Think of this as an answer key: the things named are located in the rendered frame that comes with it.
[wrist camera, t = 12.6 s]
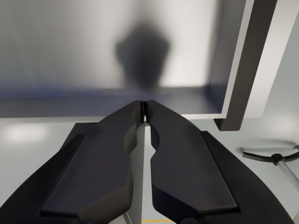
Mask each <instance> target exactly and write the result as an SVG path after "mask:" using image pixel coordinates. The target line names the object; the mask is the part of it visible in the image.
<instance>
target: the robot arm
mask: <svg viewBox="0 0 299 224"><path fill-rule="evenodd" d="M145 113H146V123H149V125H150V134H151V145H152V147H153V148H154V149H155V150H156V152H155V153H154V154H153V156H152V157H151V159H150V167H151V186H152V204H153V207H154V209H155V210H156V211H157V212H158V213H160V214H162V215H163V216H165V217H167V218H168V219H170V220H171V221H173V222H175V223H176V224H295V223H294V221H293V220H292V219H291V217H290V216H289V214H288V213H287V211H286V209H285V208H284V207H283V206H282V204H281V203H280V201H279V200H278V199H277V198H276V196H275V195H274V194H273V192H272V191H271V190H270V189H269V188H268V187H267V186H266V185H265V184H264V183H263V181H262V180H261V179H260V178H259V177H258V176H257V175H256V174H255V173H254V172H253V171H252V170H250V169H249V168H248V167H247V166H246V165H245V164H244V163H243V162H242V161H241V160H240V159H238V158H237V157H236V156H235V155H234V154H233V153H232V152H230V151H229V150H228V149H227V148H226V147H225V146H224V145H222V144H221V143H220V142H219V141H218V140H217V139H216V138H215V137H213V136H212V135H211V134H210V133H209V132H208V131H201V130H200V129H199V128H198V127H197V126H195V125H194V124H193V123H192V122H190V121H189V120H188V119H186V118H185V117H183V116H182V115H180V114H178V113H176V112H175V111H173V110H171V109H169V108H167V107H165V106H164V105H162V104H160V103H158V102H156V101H154V100H149V101H142V100H135V101H133V102H131V103H130V104H128V105H126V106H124V107H122V108H121V109H119V110H117V111H115V112H114V113H112V114H110V115H108V116H107V117H105V118H104V119H102V120H101V121H99V122H98V123H97V124H95V125H94V126H93V127H92V128H91V129H90V130H88V131H87V132H86V133H85V134H78V135H77V136H76V137H74V138H73V139H72V140H71V141H70V142H68V143H67V144H66V145H65V146H64V147H63V148H62V149H61V150H60V151H58V152H57V153H56V154H55V155H54V156H53V157H51V158H50V159H49V160H48V161H47V162H46V163H44V164H43V165H42V166H41V167H40V168H39V169H37V170H36V171H35V172H34V173H33V174H32V175H31V176H30V177H29V178H28V179H27V180H26V181H25V182H23V183H22V184H21V185H20V186H19V187H18V188H17V190H16V191H15V192H14V193H13V194H12V195H11V196H10V197H9V198H8V199H7V200H6V201H5V203H4V204H3V205H2V206H1V207H0V224H109V223H110V222H111V221H113V220H114V219H116V218H118V217H119V216H121V215H122V214H124V213H126V212H127V211H128V210H129V209H130V207H131V204H132V197H133V188H134V182H133V172H132V165H131V158H130V154H131V152H132V151H133V150H134V149H135V148H136V146H137V129H138V128H139V126H140V125H141V124H143V123H144V117H145Z"/></svg>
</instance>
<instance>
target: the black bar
mask: <svg viewBox="0 0 299 224"><path fill-rule="evenodd" d="M277 1H278V0H254V3H253V8H252V11H251V16H250V20H249V24H248V28H247V32H246V37H245V41H244V45H243V48H242V54H241V57H240V62H239V65H238V70H237V74H236V78H235V82H234V87H233V91H232V95H231V99H230V104H229V108H228V111H227V116H226V118H216V119H214V122H215V124H216V126H217V127H218V129H219V131H221V132H225V131H239V130H240V128H241V125H242V121H243V118H244V115H245V111H246V107H247V104H248V100H249V98H250V94H251V90H252V87H253V83H254V80H255V76H256V73H257V70H258V66H259V62H260V59H261V56H262V52H263V49H264V45H265V42H266V39H267V35H268V32H269V28H270V25H271V21H272V18H273V14H274V11H275V7H276V4H277Z"/></svg>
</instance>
